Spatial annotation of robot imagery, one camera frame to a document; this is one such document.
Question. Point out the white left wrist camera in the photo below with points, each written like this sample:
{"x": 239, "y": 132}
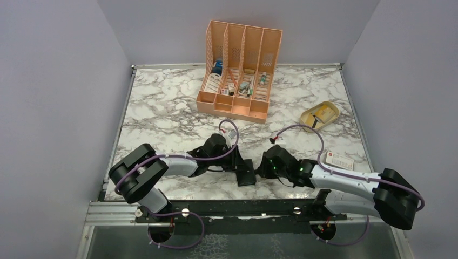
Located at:
{"x": 232, "y": 135}

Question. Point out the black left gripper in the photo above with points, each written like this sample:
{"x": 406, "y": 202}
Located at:
{"x": 236, "y": 163}

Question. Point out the beige oval tray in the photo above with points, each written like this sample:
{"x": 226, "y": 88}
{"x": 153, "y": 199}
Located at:
{"x": 320, "y": 115}

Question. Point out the black leather card holder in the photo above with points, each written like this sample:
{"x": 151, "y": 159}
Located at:
{"x": 246, "y": 177}

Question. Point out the green white marker pen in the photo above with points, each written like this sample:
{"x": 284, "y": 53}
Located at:
{"x": 262, "y": 79}

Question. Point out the small white red box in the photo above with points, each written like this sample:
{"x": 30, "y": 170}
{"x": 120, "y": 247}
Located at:
{"x": 339, "y": 161}

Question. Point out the white label card pack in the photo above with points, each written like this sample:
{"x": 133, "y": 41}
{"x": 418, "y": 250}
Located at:
{"x": 213, "y": 82}

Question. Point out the blue tape roll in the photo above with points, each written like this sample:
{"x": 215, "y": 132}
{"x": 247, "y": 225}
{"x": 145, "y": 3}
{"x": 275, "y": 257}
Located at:
{"x": 217, "y": 67}

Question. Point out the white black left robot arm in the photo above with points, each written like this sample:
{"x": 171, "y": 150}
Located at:
{"x": 136, "y": 175}

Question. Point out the orange plastic desk organizer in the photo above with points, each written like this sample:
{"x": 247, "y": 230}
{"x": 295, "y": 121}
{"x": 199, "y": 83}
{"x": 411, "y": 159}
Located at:
{"x": 246, "y": 51}

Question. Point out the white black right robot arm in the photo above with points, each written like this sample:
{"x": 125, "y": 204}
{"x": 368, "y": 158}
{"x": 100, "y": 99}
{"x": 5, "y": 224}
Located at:
{"x": 386, "y": 195}

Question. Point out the black metal base rail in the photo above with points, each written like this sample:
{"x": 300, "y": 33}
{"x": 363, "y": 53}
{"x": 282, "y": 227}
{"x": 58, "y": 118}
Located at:
{"x": 233, "y": 217}

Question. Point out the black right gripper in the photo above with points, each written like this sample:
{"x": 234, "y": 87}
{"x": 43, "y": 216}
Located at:
{"x": 263, "y": 169}

